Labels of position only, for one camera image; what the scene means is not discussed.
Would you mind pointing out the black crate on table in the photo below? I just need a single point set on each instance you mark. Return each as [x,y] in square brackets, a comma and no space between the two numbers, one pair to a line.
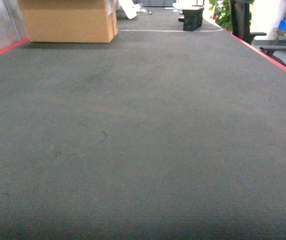
[192,17]

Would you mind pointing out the large cardboard box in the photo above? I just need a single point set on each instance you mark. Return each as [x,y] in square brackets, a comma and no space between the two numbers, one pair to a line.
[70,21]

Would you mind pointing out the green potted plant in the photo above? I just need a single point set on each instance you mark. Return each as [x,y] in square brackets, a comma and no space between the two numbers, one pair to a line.
[221,13]

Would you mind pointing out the black office chair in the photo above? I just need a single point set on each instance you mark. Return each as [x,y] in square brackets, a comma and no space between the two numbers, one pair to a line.
[240,20]

